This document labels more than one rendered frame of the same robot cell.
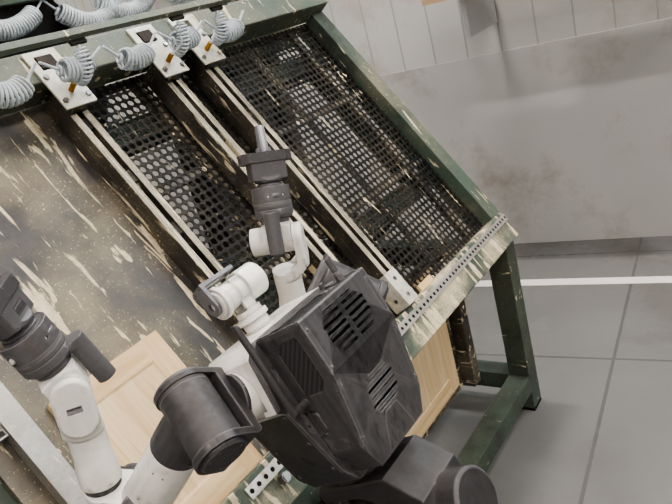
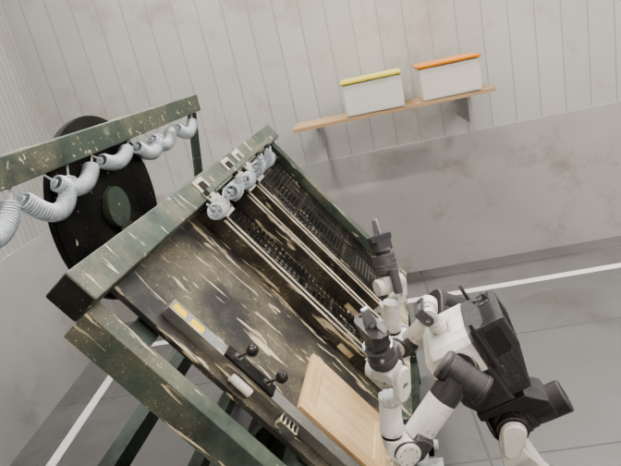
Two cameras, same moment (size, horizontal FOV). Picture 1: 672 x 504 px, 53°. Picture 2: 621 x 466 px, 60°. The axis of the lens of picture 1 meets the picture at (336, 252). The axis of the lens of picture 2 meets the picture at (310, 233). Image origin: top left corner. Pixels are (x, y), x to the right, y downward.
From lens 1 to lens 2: 1.28 m
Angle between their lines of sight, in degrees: 25
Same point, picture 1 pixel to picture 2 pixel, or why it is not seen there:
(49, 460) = (322, 437)
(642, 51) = (413, 159)
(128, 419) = (331, 409)
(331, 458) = (506, 388)
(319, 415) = (503, 365)
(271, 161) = (385, 239)
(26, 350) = (392, 352)
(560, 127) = (368, 206)
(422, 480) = (539, 392)
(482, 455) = not seen: hidden behind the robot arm
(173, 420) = (459, 378)
